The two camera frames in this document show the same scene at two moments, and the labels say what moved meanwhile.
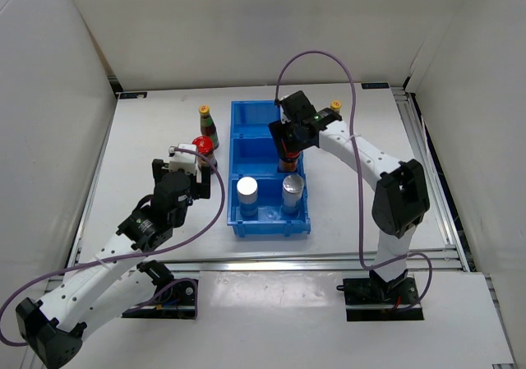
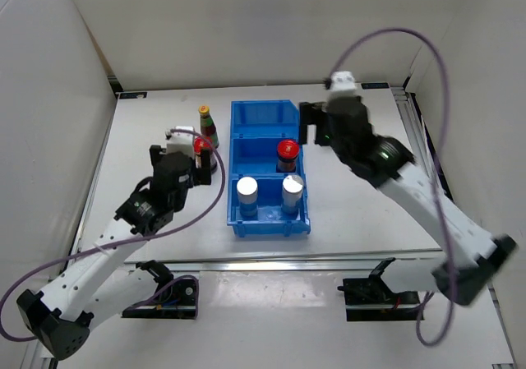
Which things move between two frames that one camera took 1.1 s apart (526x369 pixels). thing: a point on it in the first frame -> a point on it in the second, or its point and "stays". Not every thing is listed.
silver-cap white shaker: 247,191 stays
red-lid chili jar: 288,164 stays
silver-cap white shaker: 292,191 stays
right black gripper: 278,131 -> 312,114
